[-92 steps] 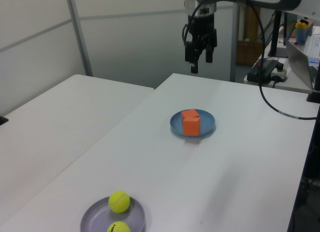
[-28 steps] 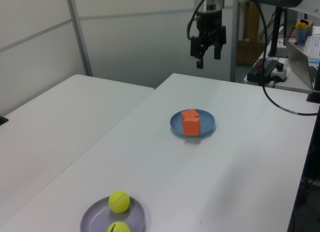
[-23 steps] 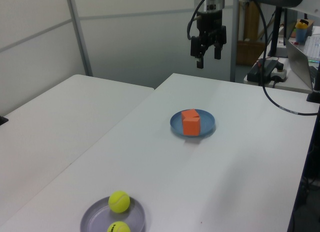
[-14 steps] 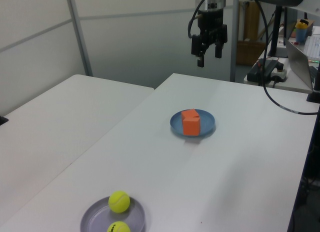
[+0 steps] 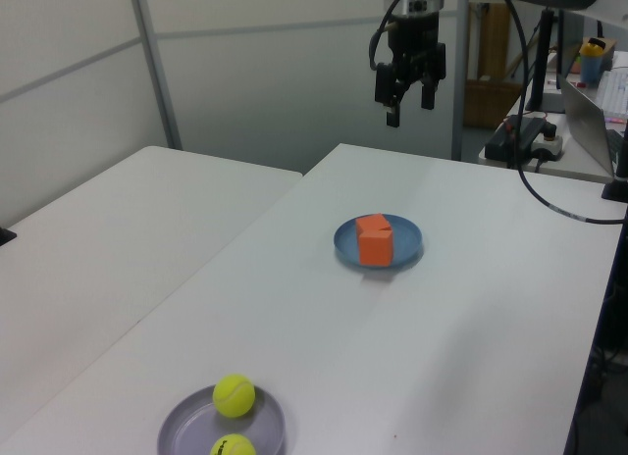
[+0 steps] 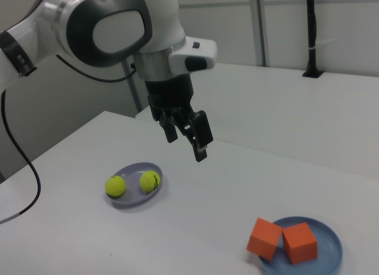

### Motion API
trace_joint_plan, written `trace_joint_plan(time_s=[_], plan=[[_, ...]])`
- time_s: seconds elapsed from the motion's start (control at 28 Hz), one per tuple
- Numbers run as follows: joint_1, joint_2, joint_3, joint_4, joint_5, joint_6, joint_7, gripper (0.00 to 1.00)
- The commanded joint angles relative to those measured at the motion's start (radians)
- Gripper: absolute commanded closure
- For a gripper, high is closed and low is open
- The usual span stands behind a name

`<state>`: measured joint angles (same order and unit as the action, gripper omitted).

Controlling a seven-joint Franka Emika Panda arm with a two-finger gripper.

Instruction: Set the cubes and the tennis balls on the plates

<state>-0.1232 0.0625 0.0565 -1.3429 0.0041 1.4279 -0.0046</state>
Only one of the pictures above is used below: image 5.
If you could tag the yellow-green tennis ball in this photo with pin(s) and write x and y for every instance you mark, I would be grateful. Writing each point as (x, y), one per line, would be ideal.
(233, 446)
(234, 395)

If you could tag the silver laptop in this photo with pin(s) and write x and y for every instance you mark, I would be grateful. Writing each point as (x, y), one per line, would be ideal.
(586, 121)

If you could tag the tall flat cardboard sheet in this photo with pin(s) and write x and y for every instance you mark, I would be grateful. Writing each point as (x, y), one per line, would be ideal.
(493, 38)

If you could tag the brown cardboard box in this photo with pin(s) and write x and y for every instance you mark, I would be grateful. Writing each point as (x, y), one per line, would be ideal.
(490, 104)

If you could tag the black power strip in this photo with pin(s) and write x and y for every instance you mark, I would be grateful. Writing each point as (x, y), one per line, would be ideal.
(500, 143)

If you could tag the dark computer monitor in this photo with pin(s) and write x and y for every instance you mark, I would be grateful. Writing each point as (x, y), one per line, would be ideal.
(573, 38)

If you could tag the emergency stop button box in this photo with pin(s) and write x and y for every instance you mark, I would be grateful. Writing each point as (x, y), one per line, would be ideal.
(549, 143)

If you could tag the orange foam cube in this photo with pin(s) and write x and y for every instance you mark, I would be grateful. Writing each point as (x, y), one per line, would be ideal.
(370, 222)
(376, 249)

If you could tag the white keyboard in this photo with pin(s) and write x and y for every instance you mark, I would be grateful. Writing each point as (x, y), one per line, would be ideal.
(617, 92)

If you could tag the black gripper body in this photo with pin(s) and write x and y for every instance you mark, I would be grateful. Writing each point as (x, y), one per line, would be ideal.
(414, 35)

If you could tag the blue plate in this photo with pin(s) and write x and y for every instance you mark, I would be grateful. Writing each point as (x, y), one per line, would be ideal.
(407, 239)

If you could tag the blue bottle with yellow lid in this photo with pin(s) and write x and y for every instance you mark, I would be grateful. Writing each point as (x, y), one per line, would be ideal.
(590, 65)

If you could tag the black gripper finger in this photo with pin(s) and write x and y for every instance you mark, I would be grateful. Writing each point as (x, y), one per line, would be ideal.
(386, 89)
(432, 85)

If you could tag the black monitor stand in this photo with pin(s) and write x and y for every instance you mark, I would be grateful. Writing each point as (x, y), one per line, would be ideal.
(544, 58)

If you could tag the purple plate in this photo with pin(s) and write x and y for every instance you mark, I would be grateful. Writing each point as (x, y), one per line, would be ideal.
(186, 430)

